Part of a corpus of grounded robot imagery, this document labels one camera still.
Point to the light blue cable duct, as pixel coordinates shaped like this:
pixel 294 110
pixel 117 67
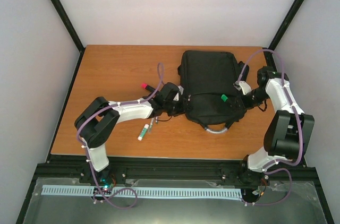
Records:
pixel 144 192

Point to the black frame post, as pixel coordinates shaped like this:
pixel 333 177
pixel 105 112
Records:
pixel 289 17
pixel 59 8

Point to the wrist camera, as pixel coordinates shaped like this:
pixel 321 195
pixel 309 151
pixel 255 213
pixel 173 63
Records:
pixel 179 94
pixel 243 87

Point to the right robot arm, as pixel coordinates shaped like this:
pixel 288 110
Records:
pixel 287 137

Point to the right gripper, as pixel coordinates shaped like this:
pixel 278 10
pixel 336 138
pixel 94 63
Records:
pixel 238 102

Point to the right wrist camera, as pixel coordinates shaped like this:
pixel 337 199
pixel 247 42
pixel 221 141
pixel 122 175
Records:
pixel 243 87

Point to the white glue stick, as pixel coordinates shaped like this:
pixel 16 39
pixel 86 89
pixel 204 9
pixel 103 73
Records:
pixel 143 132

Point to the clear pen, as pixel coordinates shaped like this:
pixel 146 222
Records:
pixel 151 125

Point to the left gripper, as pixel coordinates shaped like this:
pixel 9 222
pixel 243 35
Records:
pixel 183 107

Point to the right black frame post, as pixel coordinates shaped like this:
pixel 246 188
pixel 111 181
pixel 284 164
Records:
pixel 289 17

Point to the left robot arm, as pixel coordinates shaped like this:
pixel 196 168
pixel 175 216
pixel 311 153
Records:
pixel 96 123

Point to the green highlighter marker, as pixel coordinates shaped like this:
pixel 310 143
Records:
pixel 224 98

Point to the black student backpack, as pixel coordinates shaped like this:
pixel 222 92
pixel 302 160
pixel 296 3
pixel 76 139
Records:
pixel 205 76

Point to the pink highlighter marker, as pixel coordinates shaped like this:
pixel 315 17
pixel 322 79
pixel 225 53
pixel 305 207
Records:
pixel 147 87

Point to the left black frame post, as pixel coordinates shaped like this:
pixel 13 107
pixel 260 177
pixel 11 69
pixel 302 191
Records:
pixel 59 8

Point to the black mounting rail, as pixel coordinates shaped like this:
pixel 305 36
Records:
pixel 122 169

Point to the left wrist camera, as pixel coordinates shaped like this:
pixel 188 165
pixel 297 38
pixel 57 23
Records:
pixel 179 94

